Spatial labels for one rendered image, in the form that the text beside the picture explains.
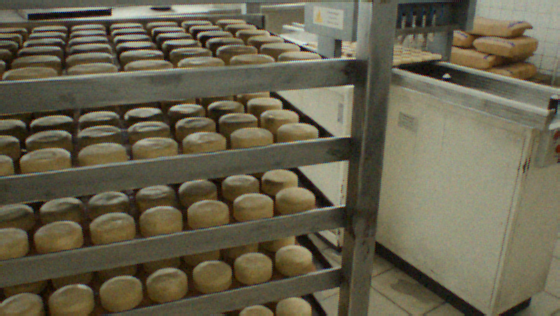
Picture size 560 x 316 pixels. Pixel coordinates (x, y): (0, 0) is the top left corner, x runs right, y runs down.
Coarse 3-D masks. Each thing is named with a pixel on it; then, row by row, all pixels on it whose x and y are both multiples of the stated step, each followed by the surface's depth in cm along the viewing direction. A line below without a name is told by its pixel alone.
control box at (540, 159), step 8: (552, 128) 161; (544, 136) 163; (552, 136) 162; (544, 144) 163; (552, 144) 164; (544, 152) 164; (552, 152) 166; (536, 160) 167; (544, 160) 165; (552, 160) 168
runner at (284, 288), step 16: (320, 272) 65; (336, 272) 65; (240, 288) 61; (256, 288) 62; (272, 288) 63; (288, 288) 64; (304, 288) 65; (320, 288) 66; (160, 304) 58; (176, 304) 59; (192, 304) 60; (208, 304) 60; (224, 304) 61; (240, 304) 62; (256, 304) 63
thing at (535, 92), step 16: (288, 32) 323; (304, 32) 308; (432, 64) 229; (448, 64) 221; (464, 80) 215; (480, 80) 209; (496, 80) 202; (512, 80) 196; (528, 96) 192; (544, 96) 186
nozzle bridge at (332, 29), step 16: (400, 0) 204; (416, 0) 209; (432, 0) 214; (448, 0) 219; (464, 0) 228; (320, 16) 212; (336, 16) 203; (352, 16) 195; (416, 16) 224; (448, 16) 234; (464, 16) 230; (320, 32) 214; (336, 32) 205; (352, 32) 197; (400, 32) 215; (416, 32) 220; (432, 32) 225; (448, 32) 241; (320, 48) 216; (336, 48) 208; (432, 48) 251; (448, 48) 244
